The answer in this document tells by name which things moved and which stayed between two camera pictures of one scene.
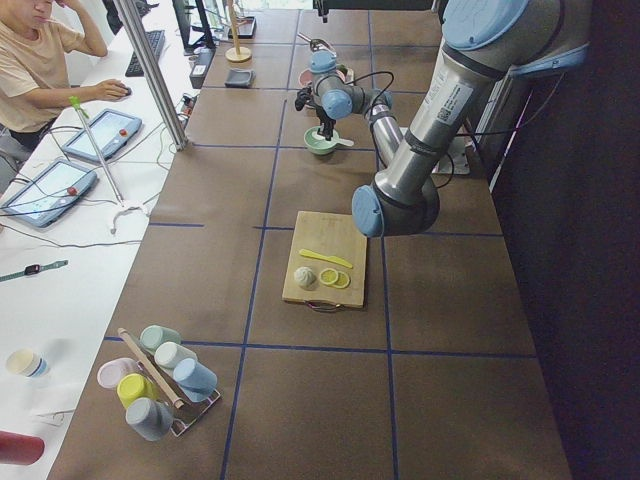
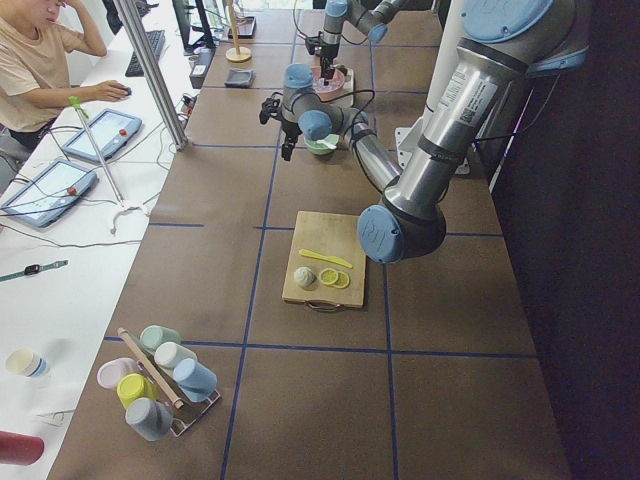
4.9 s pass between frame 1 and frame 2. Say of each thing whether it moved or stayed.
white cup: stayed
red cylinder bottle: stayed
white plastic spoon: moved
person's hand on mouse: stayed
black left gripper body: moved
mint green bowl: stayed
